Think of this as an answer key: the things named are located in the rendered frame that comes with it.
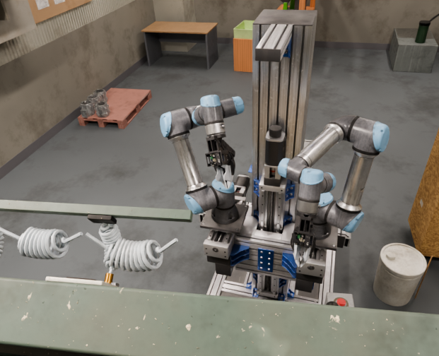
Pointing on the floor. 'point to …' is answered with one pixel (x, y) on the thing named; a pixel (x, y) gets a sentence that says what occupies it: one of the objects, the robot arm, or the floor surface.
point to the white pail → (399, 273)
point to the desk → (162, 30)
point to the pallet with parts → (113, 106)
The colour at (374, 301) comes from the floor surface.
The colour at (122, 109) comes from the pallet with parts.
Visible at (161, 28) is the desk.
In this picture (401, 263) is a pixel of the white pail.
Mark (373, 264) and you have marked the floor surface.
